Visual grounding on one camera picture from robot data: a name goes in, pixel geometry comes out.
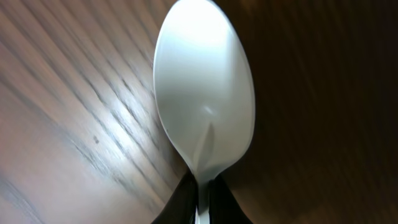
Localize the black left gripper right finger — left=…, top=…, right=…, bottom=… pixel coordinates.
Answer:
left=208, top=175, right=252, bottom=224

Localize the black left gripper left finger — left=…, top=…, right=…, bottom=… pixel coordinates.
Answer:
left=152, top=170, right=198, bottom=224

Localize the white plastic spoon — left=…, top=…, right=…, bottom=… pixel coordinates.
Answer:
left=153, top=0, right=256, bottom=223

